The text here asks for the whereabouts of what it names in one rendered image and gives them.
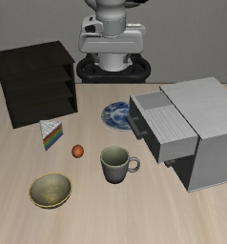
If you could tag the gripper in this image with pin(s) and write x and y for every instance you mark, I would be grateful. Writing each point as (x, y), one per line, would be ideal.
(118, 41)

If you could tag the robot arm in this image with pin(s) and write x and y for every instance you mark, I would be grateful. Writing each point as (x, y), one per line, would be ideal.
(112, 19)

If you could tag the blue and white plate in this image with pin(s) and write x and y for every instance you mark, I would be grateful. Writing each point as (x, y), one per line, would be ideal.
(116, 115)

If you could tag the rainbow layered cake wedge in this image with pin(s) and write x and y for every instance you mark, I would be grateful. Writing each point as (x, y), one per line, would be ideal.
(51, 134)

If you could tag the dark slatted rack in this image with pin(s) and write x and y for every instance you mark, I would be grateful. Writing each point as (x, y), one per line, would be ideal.
(36, 85)

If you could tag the open grey cabinet drawer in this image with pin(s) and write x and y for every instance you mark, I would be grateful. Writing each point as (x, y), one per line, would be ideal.
(160, 127)

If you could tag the small orange fruit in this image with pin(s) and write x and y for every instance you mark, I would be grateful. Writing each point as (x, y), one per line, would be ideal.
(77, 151)

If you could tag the grey-green mug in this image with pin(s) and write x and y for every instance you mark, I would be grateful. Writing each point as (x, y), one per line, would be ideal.
(115, 164)

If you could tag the grey cabinet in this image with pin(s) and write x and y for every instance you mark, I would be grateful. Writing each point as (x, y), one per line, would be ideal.
(204, 133)

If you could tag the olive green bowl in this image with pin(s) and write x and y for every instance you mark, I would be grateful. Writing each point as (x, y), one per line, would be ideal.
(50, 190)

